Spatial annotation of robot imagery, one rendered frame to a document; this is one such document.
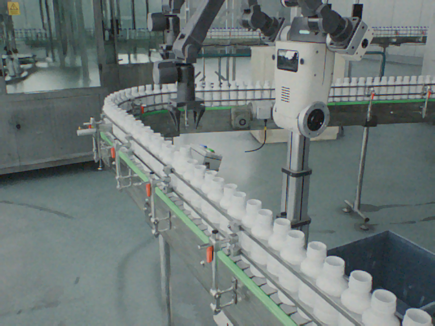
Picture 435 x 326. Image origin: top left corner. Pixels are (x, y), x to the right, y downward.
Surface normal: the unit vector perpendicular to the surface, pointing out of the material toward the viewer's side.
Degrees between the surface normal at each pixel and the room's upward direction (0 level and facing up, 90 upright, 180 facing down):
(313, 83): 101
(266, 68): 90
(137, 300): 0
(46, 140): 90
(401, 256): 90
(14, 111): 90
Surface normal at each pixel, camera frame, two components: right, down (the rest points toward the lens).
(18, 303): 0.00, -0.94
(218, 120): 0.18, 0.33
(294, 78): -0.88, 0.16
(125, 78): 0.48, 0.29
